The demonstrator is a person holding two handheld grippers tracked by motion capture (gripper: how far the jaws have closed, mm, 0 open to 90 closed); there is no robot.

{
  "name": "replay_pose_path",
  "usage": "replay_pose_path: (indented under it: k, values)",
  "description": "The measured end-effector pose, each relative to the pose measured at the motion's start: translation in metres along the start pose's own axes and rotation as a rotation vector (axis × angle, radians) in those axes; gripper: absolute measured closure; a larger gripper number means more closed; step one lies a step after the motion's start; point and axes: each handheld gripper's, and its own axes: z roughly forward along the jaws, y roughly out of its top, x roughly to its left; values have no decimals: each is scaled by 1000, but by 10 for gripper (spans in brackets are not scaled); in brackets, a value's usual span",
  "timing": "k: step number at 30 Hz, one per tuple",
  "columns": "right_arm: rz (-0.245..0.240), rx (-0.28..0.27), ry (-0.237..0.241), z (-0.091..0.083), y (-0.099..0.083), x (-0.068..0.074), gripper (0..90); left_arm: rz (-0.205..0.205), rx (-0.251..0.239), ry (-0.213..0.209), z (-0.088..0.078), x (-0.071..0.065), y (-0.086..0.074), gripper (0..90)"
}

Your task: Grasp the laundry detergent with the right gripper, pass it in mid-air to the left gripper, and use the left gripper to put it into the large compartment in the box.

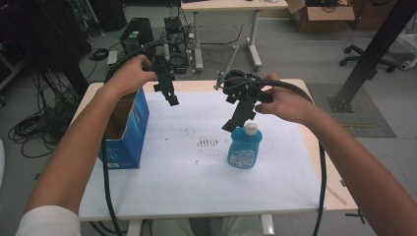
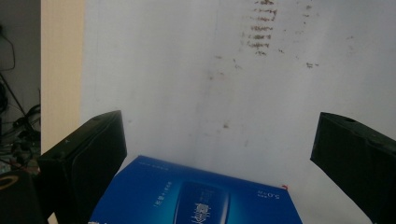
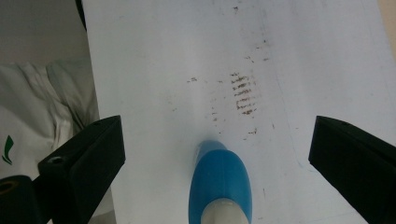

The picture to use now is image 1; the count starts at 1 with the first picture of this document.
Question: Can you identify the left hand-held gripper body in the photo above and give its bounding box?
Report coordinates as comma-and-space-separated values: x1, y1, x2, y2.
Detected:
143, 42, 176, 95

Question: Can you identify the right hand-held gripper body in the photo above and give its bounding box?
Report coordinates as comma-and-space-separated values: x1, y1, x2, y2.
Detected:
213, 44, 274, 113

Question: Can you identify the blue bottle with white cap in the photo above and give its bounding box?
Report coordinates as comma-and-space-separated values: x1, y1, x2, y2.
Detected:
226, 122, 264, 170

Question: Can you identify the blue cardboard box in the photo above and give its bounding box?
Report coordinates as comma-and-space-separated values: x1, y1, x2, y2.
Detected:
97, 87, 150, 170

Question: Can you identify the person's left hand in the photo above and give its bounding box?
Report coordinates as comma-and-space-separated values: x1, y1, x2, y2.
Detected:
104, 54, 157, 98

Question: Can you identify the person's right hand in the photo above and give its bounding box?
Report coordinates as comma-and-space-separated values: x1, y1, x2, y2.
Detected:
255, 72, 318, 126

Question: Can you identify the open computer case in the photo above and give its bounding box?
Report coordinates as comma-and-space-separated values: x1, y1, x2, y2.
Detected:
162, 15, 191, 76

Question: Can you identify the black computer tower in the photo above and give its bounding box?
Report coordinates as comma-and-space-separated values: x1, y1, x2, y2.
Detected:
119, 17, 155, 57

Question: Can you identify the small grey power supply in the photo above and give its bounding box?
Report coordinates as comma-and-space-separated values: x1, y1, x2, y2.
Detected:
106, 50, 119, 67

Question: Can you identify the white table mat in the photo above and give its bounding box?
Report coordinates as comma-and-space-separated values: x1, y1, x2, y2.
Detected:
78, 89, 326, 221

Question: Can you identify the white desk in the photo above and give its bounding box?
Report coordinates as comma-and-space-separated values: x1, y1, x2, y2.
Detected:
180, 0, 289, 73

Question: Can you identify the white table leg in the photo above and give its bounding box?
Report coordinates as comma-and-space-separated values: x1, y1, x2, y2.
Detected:
127, 218, 145, 236
260, 213, 275, 236

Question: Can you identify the open brown cardboard box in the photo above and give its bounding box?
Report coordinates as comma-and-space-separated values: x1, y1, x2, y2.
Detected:
286, 0, 356, 33

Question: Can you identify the grey floor mat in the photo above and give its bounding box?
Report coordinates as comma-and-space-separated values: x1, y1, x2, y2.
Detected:
306, 83, 396, 139

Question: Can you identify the clear tape strip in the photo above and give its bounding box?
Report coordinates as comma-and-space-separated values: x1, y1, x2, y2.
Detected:
324, 183, 347, 207

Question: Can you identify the black office chair base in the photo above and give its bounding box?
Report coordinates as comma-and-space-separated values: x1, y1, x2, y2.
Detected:
339, 43, 399, 74

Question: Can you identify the black metal stand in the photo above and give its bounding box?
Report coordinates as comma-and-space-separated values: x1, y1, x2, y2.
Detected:
327, 0, 417, 114

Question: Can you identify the person's white sleeve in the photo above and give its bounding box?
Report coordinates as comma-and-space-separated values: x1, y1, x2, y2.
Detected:
14, 205, 82, 236

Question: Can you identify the coiled black cable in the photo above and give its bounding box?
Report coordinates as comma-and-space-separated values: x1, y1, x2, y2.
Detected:
88, 47, 110, 62

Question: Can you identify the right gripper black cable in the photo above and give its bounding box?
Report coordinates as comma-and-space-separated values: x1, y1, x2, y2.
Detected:
254, 78, 328, 236

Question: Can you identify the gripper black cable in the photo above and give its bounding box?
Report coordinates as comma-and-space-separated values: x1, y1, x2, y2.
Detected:
100, 38, 166, 236
254, 78, 328, 236

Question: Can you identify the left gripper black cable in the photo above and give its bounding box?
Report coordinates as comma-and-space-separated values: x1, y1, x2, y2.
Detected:
100, 38, 166, 236

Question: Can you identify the tangle of black floor cables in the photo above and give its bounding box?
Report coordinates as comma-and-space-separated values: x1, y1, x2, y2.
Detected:
7, 70, 82, 159

